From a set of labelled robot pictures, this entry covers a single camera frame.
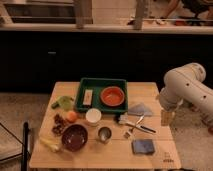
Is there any blue sponge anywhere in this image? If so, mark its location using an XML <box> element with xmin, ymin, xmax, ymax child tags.
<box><xmin>132</xmin><ymin>139</ymin><xmax>155</xmax><ymax>154</ymax></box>

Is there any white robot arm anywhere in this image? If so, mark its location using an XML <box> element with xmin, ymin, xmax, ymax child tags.
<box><xmin>158</xmin><ymin>63</ymin><xmax>213</xmax><ymax>127</ymax></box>

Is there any orange bowl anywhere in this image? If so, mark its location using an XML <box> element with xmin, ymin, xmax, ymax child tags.
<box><xmin>100</xmin><ymin>86</ymin><xmax>125</xmax><ymax>107</ymax></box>

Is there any purple bowl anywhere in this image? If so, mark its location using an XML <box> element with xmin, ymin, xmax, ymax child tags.
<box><xmin>61</xmin><ymin>124</ymin><xmax>88</xmax><ymax>152</ymax></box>

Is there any grey folded cloth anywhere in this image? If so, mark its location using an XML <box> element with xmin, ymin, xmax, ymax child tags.
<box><xmin>128</xmin><ymin>103</ymin><xmax>153</xmax><ymax>116</ymax></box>

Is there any small metal cup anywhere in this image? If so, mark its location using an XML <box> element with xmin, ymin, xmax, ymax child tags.
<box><xmin>98</xmin><ymin>127</ymin><xmax>112</xmax><ymax>143</ymax></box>

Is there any white cup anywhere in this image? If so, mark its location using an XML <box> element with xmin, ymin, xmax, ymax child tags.
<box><xmin>85</xmin><ymin>108</ymin><xmax>102</xmax><ymax>126</ymax></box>

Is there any green plastic tray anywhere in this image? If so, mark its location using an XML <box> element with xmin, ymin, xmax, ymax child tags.
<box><xmin>75</xmin><ymin>78</ymin><xmax>128</xmax><ymax>114</ymax></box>

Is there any white rectangular block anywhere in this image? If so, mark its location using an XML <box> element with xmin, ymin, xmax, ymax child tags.
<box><xmin>83</xmin><ymin>89</ymin><xmax>93</xmax><ymax>106</ymax></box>

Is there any orange fruit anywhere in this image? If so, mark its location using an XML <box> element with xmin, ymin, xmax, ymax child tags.
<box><xmin>66</xmin><ymin>111</ymin><xmax>78</xmax><ymax>123</ymax></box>

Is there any green toy vegetable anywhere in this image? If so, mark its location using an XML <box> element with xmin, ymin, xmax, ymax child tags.
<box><xmin>51</xmin><ymin>96</ymin><xmax>74</xmax><ymax>111</ymax></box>

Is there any brown grape bunch toy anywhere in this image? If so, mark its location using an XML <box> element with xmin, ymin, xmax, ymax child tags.
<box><xmin>52</xmin><ymin>114</ymin><xmax>68</xmax><ymax>136</ymax></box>

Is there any black chair frame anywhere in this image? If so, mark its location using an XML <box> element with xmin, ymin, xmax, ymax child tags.
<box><xmin>0</xmin><ymin>122</ymin><xmax>31</xmax><ymax>171</ymax></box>

